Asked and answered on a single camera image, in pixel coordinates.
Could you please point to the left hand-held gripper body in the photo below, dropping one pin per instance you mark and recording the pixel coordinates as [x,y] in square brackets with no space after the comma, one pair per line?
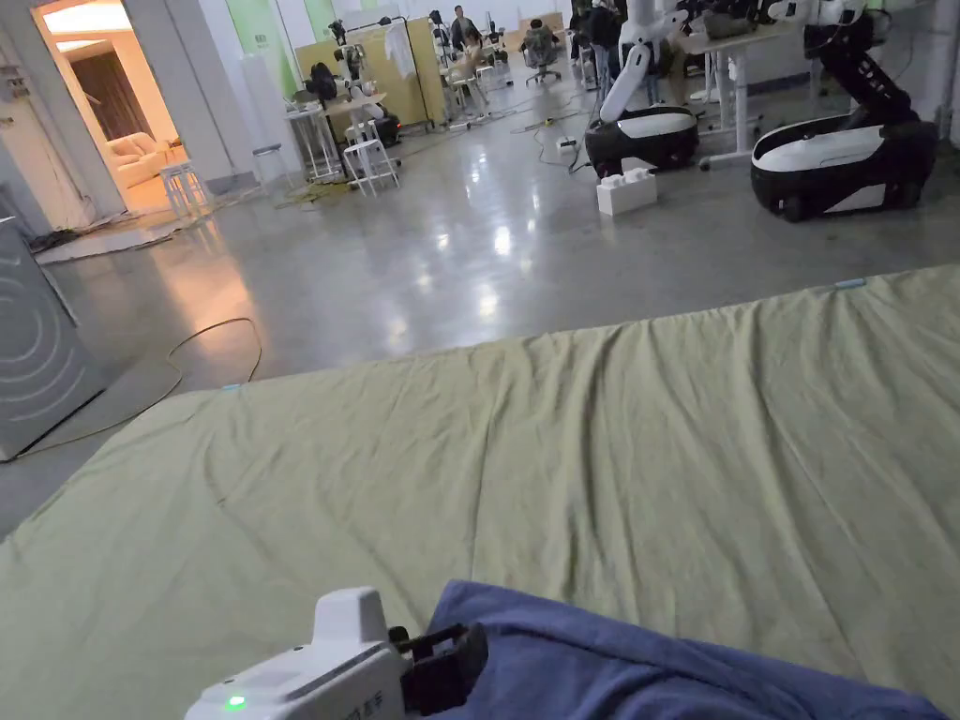
[330,667]

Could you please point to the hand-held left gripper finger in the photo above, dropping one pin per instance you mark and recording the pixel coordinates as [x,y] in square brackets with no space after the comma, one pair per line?
[442,636]
[463,667]

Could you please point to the blue garment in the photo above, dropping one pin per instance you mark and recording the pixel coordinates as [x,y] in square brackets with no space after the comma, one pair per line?
[637,675]

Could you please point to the bed with pale green sheet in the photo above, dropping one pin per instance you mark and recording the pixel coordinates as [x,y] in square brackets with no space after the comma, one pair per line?
[570,465]

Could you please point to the grey washing machine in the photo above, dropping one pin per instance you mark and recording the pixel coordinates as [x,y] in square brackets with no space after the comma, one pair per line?
[37,345]

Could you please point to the white block-shaped box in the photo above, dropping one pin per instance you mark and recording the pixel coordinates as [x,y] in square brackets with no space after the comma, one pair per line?
[626,193]

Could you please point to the white power strip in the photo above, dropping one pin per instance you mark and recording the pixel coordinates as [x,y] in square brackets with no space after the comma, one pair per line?
[565,142]

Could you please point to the cream sofa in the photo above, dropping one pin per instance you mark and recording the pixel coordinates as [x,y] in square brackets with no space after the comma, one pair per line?
[135,157]

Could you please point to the white robot on black base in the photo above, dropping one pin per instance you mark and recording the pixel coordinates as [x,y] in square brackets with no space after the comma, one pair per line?
[645,127]

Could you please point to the black-armed robot on white base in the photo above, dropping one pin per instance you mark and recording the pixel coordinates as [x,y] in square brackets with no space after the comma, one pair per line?
[832,161]

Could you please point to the group of people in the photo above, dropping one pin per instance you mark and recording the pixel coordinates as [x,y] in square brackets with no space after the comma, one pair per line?
[600,37]

